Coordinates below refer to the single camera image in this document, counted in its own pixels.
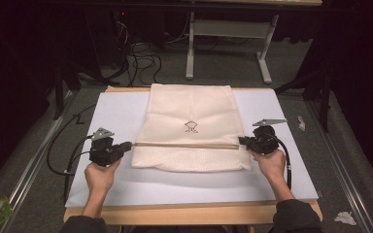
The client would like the small white paper scrap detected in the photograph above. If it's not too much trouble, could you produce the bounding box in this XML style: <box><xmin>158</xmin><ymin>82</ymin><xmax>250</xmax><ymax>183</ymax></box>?
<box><xmin>296</xmin><ymin>115</ymin><xmax>307</xmax><ymax>132</ymax></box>

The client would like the black stand leg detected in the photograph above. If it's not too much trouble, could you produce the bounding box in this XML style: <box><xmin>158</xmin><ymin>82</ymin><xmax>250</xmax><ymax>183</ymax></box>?
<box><xmin>273</xmin><ymin>68</ymin><xmax>334</xmax><ymax>134</ymax></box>
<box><xmin>51</xmin><ymin>59</ymin><xmax>83</xmax><ymax>121</ymax></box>

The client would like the wooden table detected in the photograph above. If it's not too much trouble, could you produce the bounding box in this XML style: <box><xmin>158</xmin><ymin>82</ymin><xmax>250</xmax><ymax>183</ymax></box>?
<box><xmin>62</xmin><ymin>84</ymin><xmax>324</xmax><ymax>226</ymax></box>

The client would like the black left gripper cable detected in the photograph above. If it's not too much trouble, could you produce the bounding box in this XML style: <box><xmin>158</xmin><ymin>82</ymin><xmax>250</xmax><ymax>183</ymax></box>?
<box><xmin>63</xmin><ymin>136</ymin><xmax>95</xmax><ymax>207</ymax></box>

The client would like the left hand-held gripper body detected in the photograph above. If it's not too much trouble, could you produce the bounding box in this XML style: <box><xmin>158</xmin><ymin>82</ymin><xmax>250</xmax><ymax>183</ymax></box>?
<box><xmin>88</xmin><ymin>126</ymin><xmax>124</xmax><ymax>168</ymax></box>

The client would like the black looped floor cable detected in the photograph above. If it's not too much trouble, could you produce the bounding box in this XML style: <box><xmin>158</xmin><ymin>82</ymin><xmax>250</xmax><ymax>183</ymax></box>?
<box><xmin>46</xmin><ymin>102</ymin><xmax>97</xmax><ymax>178</ymax></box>

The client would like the cream mesh laundry bag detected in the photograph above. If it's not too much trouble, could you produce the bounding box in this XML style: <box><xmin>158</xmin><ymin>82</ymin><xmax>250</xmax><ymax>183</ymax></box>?
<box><xmin>130</xmin><ymin>83</ymin><xmax>254</xmax><ymax>174</ymax></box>

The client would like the large crumpled white paper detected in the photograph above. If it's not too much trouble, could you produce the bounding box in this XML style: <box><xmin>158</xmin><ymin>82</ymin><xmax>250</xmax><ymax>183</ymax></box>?
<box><xmin>333</xmin><ymin>211</ymin><xmax>358</xmax><ymax>227</ymax></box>

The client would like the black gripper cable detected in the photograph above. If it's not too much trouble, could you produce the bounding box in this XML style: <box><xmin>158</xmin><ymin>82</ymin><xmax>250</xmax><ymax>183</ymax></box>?
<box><xmin>265</xmin><ymin>131</ymin><xmax>293</xmax><ymax>191</ymax></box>
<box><xmin>63</xmin><ymin>136</ymin><xmax>95</xmax><ymax>207</ymax></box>

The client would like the person's left hand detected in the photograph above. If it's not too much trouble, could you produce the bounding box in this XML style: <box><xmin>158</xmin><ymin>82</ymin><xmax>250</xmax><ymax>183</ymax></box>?
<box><xmin>84</xmin><ymin>157</ymin><xmax>122</xmax><ymax>196</ymax></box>

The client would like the person's right hand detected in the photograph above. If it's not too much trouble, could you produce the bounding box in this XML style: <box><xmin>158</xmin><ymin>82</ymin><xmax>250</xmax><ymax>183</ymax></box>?
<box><xmin>249</xmin><ymin>149</ymin><xmax>288</xmax><ymax>184</ymax></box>

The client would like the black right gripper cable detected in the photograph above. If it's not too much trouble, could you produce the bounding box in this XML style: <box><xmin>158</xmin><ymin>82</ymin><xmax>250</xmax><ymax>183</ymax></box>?
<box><xmin>265</xmin><ymin>131</ymin><xmax>293</xmax><ymax>191</ymax></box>

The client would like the white metal desk frame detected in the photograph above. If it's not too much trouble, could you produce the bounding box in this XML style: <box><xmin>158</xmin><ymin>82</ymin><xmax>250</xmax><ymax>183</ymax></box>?
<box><xmin>185</xmin><ymin>10</ymin><xmax>280</xmax><ymax>85</ymax></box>

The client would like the metal floor rail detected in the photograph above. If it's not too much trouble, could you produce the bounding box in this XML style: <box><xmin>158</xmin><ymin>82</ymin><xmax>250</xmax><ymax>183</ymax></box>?
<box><xmin>0</xmin><ymin>90</ymin><xmax>76</xmax><ymax>233</ymax></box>
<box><xmin>304</xmin><ymin>99</ymin><xmax>372</xmax><ymax>233</ymax></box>

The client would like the white table mat board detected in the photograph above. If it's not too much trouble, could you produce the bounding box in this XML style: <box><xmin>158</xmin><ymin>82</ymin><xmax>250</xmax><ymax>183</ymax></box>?
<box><xmin>64</xmin><ymin>88</ymin><xmax>320</xmax><ymax>209</ymax></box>

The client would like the bundle of black floor cables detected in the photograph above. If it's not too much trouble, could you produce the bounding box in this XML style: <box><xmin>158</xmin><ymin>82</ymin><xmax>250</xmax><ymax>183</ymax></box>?
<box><xmin>109</xmin><ymin>9</ymin><xmax>173</xmax><ymax>88</ymax></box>

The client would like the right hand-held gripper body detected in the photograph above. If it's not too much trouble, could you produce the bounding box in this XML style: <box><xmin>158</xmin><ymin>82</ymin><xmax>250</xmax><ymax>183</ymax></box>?
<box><xmin>248</xmin><ymin>117</ymin><xmax>288</xmax><ymax>155</ymax></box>

